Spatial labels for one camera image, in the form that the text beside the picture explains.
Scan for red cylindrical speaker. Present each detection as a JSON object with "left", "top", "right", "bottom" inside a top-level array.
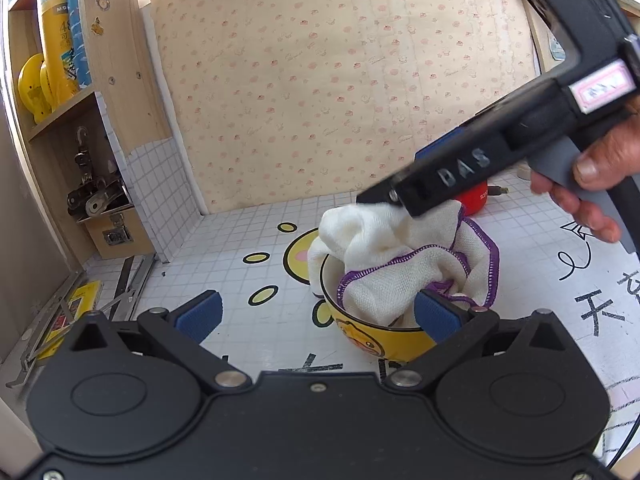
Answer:
[{"left": 457, "top": 187, "right": 490, "bottom": 217}]

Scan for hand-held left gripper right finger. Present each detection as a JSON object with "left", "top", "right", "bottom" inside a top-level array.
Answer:
[{"left": 382, "top": 287, "right": 569, "bottom": 391}]

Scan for metal rails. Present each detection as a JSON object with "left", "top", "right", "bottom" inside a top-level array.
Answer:
[{"left": 5, "top": 254, "right": 159, "bottom": 389}]

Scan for yellow canister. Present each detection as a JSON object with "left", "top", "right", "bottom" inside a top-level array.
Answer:
[{"left": 37, "top": 0, "right": 84, "bottom": 107}]

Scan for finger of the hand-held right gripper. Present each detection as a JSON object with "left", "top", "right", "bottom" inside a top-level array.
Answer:
[
  {"left": 414, "top": 127, "right": 479, "bottom": 164},
  {"left": 356, "top": 176, "right": 402, "bottom": 207}
]

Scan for white cloth with purple trim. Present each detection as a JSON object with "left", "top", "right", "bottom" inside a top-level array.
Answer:
[{"left": 306, "top": 199, "right": 501, "bottom": 329}]

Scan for wooden shelf unit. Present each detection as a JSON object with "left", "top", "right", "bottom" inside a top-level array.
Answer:
[{"left": 0, "top": 0, "right": 174, "bottom": 261}]

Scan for yellow plastic object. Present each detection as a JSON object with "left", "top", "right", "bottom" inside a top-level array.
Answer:
[{"left": 17, "top": 52, "right": 54, "bottom": 124}]

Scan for black cable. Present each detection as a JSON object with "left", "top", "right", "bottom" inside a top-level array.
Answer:
[{"left": 607, "top": 409, "right": 640, "bottom": 467}]

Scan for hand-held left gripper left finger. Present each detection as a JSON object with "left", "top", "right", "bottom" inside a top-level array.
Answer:
[{"left": 65, "top": 289, "right": 253, "bottom": 394}]

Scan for person's right hand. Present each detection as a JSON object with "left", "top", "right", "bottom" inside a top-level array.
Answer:
[{"left": 530, "top": 110, "right": 640, "bottom": 244}]

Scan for yellow bowl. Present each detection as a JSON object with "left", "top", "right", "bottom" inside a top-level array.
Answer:
[{"left": 318, "top": 252, "right": 442, "bottom": 364}]

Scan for yellow flat package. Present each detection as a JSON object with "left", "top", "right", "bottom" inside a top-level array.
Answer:
[{"left": 37, "top": 280, "right": 104, "bottom": 362}]

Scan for blue canister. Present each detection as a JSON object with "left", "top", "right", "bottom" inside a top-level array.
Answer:
[{"left": 65, "top": 0, "right": 94, "bottom": 87}]

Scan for metal clamp tools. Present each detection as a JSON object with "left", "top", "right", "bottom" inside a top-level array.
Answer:
[{"left": 67, "top": 127, "right": 134, "bottom": 222}]

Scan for metal latch plate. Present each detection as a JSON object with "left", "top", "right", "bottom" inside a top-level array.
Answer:
[{"left": 102, "top": 225, "right": 132, "bottom": 247}]

